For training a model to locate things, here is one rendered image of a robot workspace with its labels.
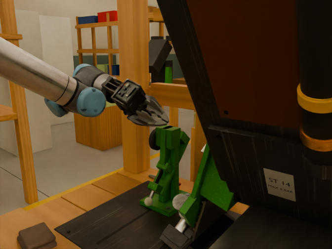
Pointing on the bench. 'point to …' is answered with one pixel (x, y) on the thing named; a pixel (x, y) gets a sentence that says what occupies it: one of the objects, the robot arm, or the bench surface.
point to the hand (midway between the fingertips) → (164, 122)
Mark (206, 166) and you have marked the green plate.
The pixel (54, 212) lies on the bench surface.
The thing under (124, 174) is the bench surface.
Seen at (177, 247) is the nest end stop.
